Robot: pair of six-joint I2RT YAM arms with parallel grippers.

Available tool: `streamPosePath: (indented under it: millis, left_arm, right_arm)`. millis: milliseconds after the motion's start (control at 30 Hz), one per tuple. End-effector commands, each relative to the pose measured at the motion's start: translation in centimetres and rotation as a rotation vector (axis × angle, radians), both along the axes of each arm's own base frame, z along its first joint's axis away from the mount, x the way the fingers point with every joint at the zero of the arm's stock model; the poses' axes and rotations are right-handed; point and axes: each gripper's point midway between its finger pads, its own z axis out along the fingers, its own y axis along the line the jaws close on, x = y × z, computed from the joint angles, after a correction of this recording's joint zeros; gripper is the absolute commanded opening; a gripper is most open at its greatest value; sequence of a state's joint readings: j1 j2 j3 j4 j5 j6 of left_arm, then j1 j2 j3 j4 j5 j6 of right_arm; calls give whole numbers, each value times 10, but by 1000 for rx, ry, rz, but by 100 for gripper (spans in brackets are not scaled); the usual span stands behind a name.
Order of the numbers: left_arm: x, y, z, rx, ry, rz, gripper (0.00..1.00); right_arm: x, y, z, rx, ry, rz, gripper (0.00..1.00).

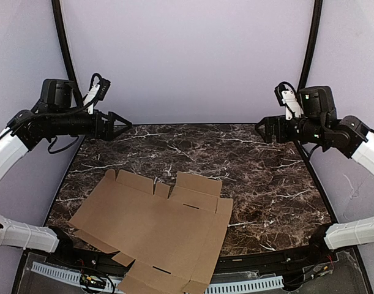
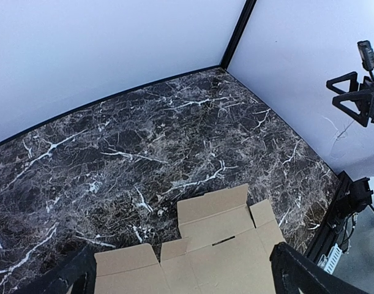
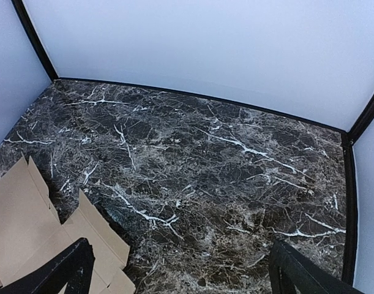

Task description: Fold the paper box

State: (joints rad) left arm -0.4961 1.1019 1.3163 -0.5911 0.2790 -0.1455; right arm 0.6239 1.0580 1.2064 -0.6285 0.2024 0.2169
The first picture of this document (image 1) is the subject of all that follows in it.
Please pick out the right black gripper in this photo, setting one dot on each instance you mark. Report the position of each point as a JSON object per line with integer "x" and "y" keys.
{"x": 280, "y": 129}

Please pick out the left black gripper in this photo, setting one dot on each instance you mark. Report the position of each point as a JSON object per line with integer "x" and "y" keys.
{"x": 101, "y": 125}

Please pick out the brown cardboard box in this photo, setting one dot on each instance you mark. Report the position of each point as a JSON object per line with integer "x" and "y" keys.
{"x": 178, "y": 230}

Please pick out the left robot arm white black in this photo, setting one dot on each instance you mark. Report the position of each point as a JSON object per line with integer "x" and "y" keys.
{"x": 51, "y": 117}

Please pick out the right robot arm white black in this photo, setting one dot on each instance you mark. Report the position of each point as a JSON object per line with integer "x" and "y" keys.
{"x": 311, "y": 117}

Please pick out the right small circuit board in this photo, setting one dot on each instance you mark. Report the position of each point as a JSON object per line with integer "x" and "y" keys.
{"x": 319, "y": 272}

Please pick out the small circuit board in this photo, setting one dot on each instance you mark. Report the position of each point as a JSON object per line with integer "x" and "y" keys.
{"x": 319, "y": 272}
{"x": 91, "y": 281}

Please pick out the left small circuit board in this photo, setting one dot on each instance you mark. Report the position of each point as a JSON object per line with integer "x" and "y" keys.
{"x": 91, "y": 281}

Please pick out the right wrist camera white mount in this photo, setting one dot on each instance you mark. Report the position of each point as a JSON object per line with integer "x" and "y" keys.
{"x": 286, "y": 97}

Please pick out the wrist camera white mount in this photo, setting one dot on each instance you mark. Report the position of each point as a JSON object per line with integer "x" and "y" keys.
{"x": 286, "y": 97}
{"x": 98, "y": 88}

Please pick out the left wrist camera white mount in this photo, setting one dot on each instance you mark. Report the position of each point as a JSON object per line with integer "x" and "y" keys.
{"x": 98, "y": 88}

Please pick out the left black frame post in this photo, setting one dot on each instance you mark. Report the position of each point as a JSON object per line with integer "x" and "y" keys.
{"x": 64, "y": 47}

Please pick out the black frame post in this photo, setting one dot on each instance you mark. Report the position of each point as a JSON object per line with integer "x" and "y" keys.
{"x": 64, "y": 47}
{"x": 310, "y": 49}

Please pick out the right black frame post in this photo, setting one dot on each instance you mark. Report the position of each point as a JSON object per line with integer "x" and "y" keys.
{"x": 310, "y": 49}

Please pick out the black front frame rail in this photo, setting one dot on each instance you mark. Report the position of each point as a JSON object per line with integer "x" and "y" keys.
{"x": 287, "y": 262}

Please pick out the white slotted cable duct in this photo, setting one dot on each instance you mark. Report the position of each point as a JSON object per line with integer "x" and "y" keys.
{"x": 155, "y": 281}

